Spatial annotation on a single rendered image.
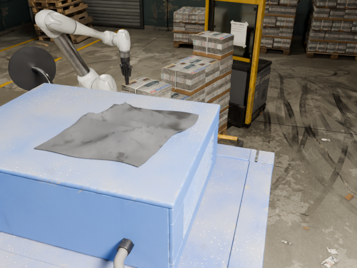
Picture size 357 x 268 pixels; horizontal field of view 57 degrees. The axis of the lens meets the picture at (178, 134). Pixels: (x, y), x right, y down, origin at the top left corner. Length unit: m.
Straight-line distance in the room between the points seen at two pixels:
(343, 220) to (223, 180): 2.51
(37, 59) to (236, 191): 0.86
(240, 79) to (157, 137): 3.79
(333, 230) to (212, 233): 2.52
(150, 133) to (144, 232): 0.23
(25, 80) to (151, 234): 0.87
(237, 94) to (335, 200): 1.89
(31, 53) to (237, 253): 0.98
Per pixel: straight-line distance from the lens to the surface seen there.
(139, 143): 0.74
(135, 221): 0.66
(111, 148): 0.74
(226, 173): 1.03
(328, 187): 3.77
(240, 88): 4.55
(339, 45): 8.17
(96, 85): 2.67
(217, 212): 0.89
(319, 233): 3.22
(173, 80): 3.43
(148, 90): 2.90
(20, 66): 1.34
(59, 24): 2.39
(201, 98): 3.59
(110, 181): 0.66
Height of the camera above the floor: 2.14
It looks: 29 degrees down
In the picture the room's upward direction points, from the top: straight up
